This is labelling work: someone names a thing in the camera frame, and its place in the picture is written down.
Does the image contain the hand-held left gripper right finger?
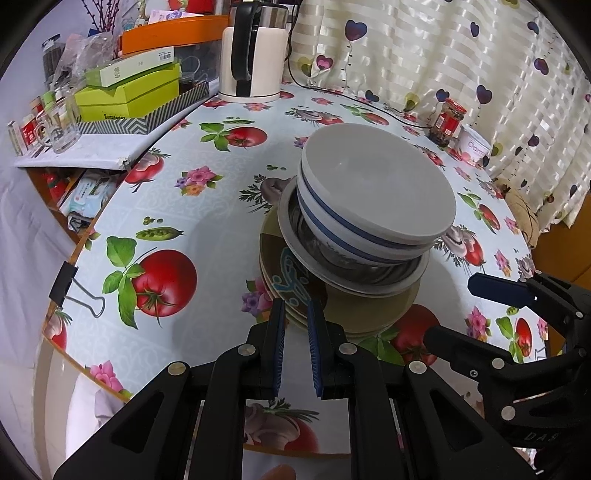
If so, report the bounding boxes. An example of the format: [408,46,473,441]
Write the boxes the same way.
[307,300,539,480]

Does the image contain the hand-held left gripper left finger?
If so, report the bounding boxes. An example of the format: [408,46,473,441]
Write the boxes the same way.
[53,298,289,480]

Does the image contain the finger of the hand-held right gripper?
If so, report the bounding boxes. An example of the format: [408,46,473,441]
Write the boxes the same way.
[422,325,532,423]
[467,272,591,340]

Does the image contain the stainless steel bowl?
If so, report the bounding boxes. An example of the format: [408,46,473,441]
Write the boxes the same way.
[278,178,430,296]

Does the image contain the white bowl blue stripe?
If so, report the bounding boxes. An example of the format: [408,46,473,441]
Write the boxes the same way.
[295,173,435,267]
[298,124,458,246]

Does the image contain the tan cloth bundle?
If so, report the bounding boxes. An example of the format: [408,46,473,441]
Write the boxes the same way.
[505,187,541,245]

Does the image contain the wooden cabinet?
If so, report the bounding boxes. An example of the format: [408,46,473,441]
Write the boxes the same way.
[531,191,591,289]

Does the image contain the white pink yogurt tub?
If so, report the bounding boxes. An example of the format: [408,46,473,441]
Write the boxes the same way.
[455,127,494,167]

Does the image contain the fruit print tablecloth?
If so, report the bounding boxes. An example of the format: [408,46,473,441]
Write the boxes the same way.
[41,83,550,455]

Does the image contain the glass jar red label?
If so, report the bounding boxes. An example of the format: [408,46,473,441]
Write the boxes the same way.
[428,98,468,148]

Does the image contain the black binder clip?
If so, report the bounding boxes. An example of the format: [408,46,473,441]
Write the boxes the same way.
[48,264,106,319]

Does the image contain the light blue packet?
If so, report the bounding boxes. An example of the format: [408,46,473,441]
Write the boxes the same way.
[60,178,116,219]

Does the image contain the cream heart print curtain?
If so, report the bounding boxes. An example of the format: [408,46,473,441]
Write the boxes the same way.
[286,0,591,227]

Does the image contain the black white chevron box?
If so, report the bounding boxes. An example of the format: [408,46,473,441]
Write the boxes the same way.
[76,80,211,136]

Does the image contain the white shelf board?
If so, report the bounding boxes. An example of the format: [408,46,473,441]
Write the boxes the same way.
[13,134,163,171]

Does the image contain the red plastic item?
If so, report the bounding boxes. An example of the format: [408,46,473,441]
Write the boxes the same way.
[44,171,70,206]

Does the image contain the cream electric kettle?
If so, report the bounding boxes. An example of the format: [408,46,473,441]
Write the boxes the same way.
[218,0,289,103]

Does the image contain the lime green box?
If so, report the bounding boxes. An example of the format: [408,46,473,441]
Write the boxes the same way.
[74,74,181,118]

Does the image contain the clear glass mug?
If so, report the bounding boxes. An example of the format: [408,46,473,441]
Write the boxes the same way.
[36,97,83,154]

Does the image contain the slim pale green box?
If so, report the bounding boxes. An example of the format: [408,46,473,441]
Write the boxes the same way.
[85,58,182,88]

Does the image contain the orange box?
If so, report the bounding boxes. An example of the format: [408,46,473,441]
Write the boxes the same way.
[119,15,230,54]

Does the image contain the clear plastic bag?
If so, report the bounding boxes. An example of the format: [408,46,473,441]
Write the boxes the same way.
[51,32,117,93]

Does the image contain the white purple card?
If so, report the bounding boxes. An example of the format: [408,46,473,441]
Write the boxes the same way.
[148,9,197,22]

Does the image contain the red packet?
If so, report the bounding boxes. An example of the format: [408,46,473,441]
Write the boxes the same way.
[168,0,218,14]

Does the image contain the purple decorative branches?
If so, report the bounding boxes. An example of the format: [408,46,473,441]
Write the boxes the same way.
[81,0,121,33]

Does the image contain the black power cable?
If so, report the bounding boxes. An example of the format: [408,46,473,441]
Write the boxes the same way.
[286,51,439,132]

